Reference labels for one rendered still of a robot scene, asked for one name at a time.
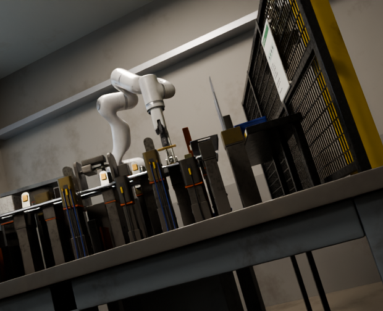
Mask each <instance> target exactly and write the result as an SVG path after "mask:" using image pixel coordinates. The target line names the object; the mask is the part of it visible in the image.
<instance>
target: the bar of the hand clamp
mask: <svg viewBox="0 0 383 311"><path fill-rule="evenodd" d="M166 135H167V137H168V139H169V144H170V146H171V145H172V144H171V141H170V137H169V133H168V131H167V133H166ZM165 152H166V156H167V160H168V163H169V165H170V160H169V157H172V156H173V158H174V162H175V163H176V160H175V155H174V151H173V148H170V149H166V150H165Z"/></svg>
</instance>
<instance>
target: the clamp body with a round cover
mask: <svg viewBox="0 0 383 311"><path fill-rule="evenodd" d="M34 199H35V204H39V203H42V202H46V201H50V200H52V199H55V194H54V193H52V192H49V191H47V192H44V193H40V194H36V195H34ZM38 219H39V220H38V221H39V222H41V226H42V229H43V235H44V240H45V245H44V246H45V249H46V255H47V258H48V264H49V268H51V267H54V266H56V264H55V261H54V255H53V250H52V246H51V241H50V238H49V232H48V227H47V223H46V221H45V220H44V215H43V212H42V213H39V214H38Z"/></svg>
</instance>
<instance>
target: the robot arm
mask: <svg viewBox="0 0 383 311"><path fill-rule="evenodd" d="M111 84H112V85H113V87H115V89H117V90H119V91H121V92H118V93H111V94H105V95H103V96H101V97H100V98H99V99H98V100H97V103H96V108H97V110H98V112H99V114H100V115H101V116H103V117H104V118H105V119H106V120H107V121H108V122H109V124H110V126H111V131H112V139H113V150H112V154H113V156H114V157H115V160H116V163H117V165H122V164H127V165H129V167H130V171H132V168H131V164H132V162H137V163H138V164H139V166H140V167H141V166H145V163H144V160H143V159H142V158H133V159H128V160H123V161H122V158H123V156H124V155H125V153H126V152H127V151H128V150H129V148H130V145H131V134H130V127H129V125H128V123H127V122H126V121H124V120H122V119H121V118H119V117H118V116H117V112H118V111H121V110H128V109H132V108H134V107H135V106H136V105H137V104H138V96H137V94H142V95H143V99H144V102H145V106H146V111H147V112H148V113H149V114H150V115H151V118H152V121H153V125H154V130H155V132H156V134H157V135H160V137H161V143H162V147H167V146H170V144H169V139H168V137H167V135H166V133H167V127H166V122H165V119H164V114H163V111H164V110H165V105H164V101H163V99H170V98H172V97H173V96H174V95H175V87H174V85H173V84H172V83H171V82H169V81H167V80H164V79H161V78H157V76H156V75H153V74H149V75H145V76H143V77H142V76H138V75H136V74H134V73H132V72H129V71H128V70H125V69H123V68H117V69H115V70H113V72H112V73H111Z"/></svg>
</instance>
